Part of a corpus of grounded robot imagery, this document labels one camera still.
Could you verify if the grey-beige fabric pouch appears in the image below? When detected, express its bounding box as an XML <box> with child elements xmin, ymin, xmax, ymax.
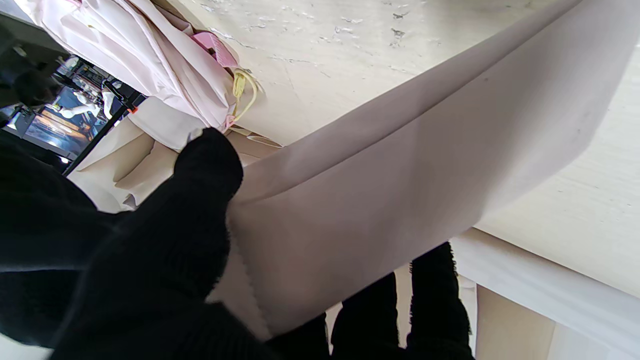
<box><xmin>207</xmin><ymin>0</ymin><xmax>640</xmax><ymax>341</ymax></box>

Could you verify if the pink backpack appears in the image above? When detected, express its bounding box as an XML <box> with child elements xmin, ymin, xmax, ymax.
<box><xmin>15</xmin><ymin>0</ymin><xmax>261</xmax><ymax>151</ymax></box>

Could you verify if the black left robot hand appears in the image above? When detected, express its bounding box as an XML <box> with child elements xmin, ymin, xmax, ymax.
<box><xmin>0</xmin><ymin>127</ymin><xmax>473</xmax><ymax>360</ymax></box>

